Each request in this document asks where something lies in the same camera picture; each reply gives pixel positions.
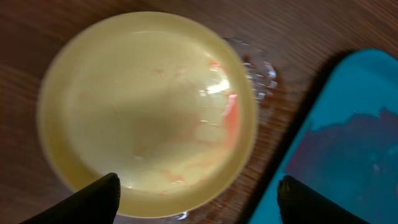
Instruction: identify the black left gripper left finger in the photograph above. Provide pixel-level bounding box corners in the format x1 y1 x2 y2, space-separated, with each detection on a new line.
21 172 121 224

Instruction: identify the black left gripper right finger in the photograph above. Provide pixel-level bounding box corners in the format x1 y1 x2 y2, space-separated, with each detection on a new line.
277 175 368 224

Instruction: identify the yellow plate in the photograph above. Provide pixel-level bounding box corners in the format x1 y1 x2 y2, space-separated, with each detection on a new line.
37 12 258 218

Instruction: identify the teal plastic tray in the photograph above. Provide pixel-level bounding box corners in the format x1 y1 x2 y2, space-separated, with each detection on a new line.
244 49 397 223

